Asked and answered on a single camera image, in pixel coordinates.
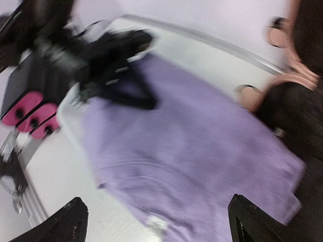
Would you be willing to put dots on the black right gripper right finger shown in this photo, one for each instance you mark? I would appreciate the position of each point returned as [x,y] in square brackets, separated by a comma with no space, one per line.
[249,223]

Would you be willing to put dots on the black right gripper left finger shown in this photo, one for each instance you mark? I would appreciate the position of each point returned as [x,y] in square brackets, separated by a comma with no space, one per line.
[68,224]

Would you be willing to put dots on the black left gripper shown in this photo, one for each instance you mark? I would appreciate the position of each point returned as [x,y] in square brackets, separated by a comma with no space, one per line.
[102,67]

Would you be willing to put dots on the purple shirt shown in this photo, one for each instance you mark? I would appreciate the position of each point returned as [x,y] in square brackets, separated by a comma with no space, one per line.
[182,162]

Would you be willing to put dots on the black pink drawer organizer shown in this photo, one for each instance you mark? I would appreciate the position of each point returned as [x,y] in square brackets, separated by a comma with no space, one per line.
[33,93]

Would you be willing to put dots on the beige hard-shell suitcase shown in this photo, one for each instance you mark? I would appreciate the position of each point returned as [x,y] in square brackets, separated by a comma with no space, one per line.
[292,101]

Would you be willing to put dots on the white perforated plastic basket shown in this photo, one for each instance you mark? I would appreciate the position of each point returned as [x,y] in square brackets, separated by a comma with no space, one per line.
[70,116]

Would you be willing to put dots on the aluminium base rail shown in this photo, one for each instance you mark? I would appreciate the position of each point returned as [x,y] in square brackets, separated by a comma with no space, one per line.
[16,153]

